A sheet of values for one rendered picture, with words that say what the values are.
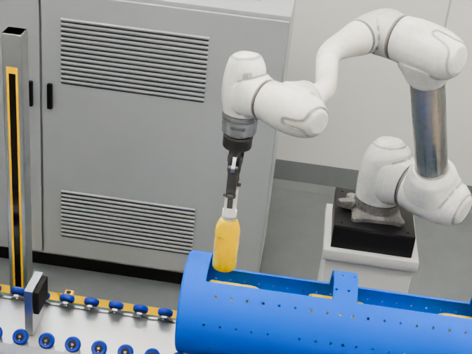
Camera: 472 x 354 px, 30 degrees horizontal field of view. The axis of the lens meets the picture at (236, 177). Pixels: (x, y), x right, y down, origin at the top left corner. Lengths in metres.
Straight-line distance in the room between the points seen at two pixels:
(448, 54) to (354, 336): 0.78
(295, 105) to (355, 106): 3.23
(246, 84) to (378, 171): 0.94
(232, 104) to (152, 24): 1.74
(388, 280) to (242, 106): 1.14
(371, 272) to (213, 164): 1.25
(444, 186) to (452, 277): 2.09
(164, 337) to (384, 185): 0.88
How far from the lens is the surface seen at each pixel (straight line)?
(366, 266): 3.02
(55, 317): 2.70
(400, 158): 2.92
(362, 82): 5.18
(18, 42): 2.60
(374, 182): 2.94
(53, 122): 4.13
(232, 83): 2.11
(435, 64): 2.42
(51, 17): 3.94
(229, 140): 2.19
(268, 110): 2.05
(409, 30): 2.45
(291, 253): 4.78
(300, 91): 2.05
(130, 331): 2.65
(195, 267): 2.39
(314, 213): 5.18
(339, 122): 5.28
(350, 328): 2.36
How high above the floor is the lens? 2.58
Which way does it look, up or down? 28 degrees down
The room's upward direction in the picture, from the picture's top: 6 degrees clockwise
